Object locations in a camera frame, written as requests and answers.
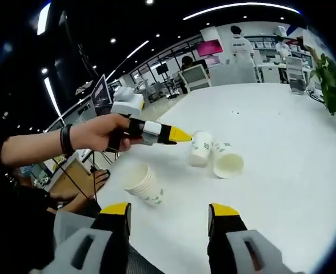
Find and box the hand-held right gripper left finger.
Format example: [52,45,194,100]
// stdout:
[43,202,132,274]

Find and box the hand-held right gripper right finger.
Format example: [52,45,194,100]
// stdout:
[207,203,303,274]

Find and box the white paper cup green print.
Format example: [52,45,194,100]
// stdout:
[188,130,214,168]
[213,142,245,180]

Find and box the stack of white paper cups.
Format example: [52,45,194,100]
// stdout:
[124,163,165,207]

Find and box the person's left hand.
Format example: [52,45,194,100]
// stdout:
[70,112,145,152]

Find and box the silver laptop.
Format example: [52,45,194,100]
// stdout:
[90,74,114,116]

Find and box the ceiling light strip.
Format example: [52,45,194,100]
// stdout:
[182,2,301,21]
[43,76,62,117]
[106,39,150,81]

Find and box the grey mesh office chair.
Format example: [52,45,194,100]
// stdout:
[52,210,169,274]
[285,55,306,95]

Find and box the black monitor on stand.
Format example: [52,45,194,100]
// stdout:
[156,65,169,86]

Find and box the white office chair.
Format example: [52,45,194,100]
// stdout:
[178,64,213,94]

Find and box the white table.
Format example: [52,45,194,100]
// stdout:
[95,82,336,274]

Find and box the black wristband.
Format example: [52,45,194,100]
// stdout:
[59,124,75,156]

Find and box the brown wooden cabinet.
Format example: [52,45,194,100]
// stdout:
[49,158,92,195]

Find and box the white desk partition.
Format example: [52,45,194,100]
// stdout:
[207,61,257,86]

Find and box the pink screen monitor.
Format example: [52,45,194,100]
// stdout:
[195,39,224,57]

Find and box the white storage shelf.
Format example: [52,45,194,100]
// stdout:
[252,35,286,58]

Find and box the green potted plant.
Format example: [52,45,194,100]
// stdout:
[309,53,336,116]

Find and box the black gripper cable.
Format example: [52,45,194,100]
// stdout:
[53,150,99,200]

